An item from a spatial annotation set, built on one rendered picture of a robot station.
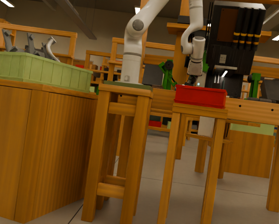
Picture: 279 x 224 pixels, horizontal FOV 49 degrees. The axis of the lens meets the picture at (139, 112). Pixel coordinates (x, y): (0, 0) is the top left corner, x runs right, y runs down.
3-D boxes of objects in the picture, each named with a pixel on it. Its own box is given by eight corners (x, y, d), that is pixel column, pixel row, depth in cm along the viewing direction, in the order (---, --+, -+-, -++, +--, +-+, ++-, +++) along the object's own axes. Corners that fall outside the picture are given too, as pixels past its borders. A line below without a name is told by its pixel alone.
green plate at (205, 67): (204, 78, 244) (215, 53, 243) (194, 74, 245) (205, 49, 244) (204, 79, 255) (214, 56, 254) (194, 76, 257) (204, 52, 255)
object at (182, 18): (193, 24, 276) (194, 16, 276) (177, 22, 279) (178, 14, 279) (193, 26, 283) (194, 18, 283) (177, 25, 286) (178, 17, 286)
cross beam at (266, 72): (283, 78, 277) (285, 69, 277) (143, 62, 300) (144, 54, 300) (282, 79, 282) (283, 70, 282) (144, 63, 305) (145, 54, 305)
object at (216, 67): (236, 71, 223) (237, 67, 223) (214, 69, 226) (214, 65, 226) (230, 78, 261) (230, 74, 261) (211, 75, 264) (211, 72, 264)
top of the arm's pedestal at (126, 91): (149, 96, 183) (151, 90, 183) (98, 89, 186) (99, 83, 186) (152, 99, 215) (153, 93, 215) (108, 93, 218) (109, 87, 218)
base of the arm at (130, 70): (139, 84, 189) (143, 54, 188) (110, 81, 193) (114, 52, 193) (146, 86, 208) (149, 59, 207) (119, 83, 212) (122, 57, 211)
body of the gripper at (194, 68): (188, 60, 209) (186, 75, 216) (203, 62, 207) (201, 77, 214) (189, 56, 215) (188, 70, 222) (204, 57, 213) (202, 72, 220)
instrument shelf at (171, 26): (271, 36, 260) (272, 31, 260) (166, 26, 275) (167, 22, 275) (264, 43, 284) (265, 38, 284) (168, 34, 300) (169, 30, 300)
